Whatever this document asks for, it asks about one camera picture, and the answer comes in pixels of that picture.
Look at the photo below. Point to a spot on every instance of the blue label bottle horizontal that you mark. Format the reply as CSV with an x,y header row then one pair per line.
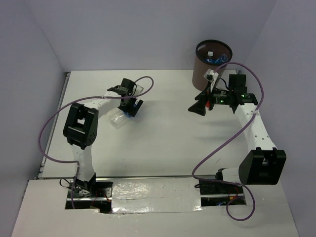
x,y
118,118

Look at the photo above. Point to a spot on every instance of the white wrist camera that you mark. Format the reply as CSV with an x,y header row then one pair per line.
x,y
212,77
137,90

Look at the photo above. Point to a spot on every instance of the brown waste bin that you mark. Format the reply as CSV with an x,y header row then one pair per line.
x,y
201,66

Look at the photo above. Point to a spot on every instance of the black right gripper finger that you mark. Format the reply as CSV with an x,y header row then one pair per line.
x,y
199,107
204,93

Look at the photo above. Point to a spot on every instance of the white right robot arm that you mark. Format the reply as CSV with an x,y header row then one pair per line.
x,y
264,162

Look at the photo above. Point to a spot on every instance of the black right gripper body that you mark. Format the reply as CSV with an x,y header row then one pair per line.
x,y
218,97

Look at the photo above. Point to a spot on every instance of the blue label bottle white cap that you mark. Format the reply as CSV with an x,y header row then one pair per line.
x,y
209,58

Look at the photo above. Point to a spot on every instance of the crushed bottle blue cap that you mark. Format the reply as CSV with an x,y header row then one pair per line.
x,y
224,58

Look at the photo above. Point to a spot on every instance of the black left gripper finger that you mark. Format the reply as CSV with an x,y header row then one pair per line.
x,y
125,109
134,107

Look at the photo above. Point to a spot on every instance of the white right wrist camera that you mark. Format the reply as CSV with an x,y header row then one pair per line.
x,y
212,77

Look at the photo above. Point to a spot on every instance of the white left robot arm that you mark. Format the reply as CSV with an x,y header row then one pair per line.
x,y
81,126

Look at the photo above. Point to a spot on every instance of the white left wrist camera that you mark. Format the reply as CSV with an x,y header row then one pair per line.
x,y
137,90

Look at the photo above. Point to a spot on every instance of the silver foil sheet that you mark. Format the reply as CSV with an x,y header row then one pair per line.
x,y
155,195

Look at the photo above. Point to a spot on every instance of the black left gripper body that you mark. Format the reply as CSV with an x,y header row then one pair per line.
x,y
130,102

